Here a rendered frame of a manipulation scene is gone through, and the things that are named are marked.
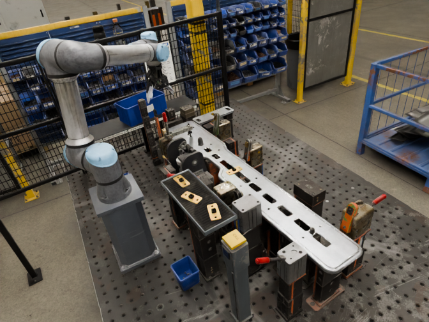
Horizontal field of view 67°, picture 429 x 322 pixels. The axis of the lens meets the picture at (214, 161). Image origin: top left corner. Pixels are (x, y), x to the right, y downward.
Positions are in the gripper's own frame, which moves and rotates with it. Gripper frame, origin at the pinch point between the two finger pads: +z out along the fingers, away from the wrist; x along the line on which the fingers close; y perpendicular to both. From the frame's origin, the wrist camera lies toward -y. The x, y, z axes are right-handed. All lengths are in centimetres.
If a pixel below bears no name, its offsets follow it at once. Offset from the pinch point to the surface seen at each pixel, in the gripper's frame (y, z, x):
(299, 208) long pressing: 87, 29, 19
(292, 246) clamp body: 104, 23, -1
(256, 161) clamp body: 43, 33, 31
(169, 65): -54, 2, 32
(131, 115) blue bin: -33.3, 18.6, -9.8
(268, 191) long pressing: 70, 29, 17
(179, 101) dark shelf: -45, 26, 30
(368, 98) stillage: -6, 67, 201
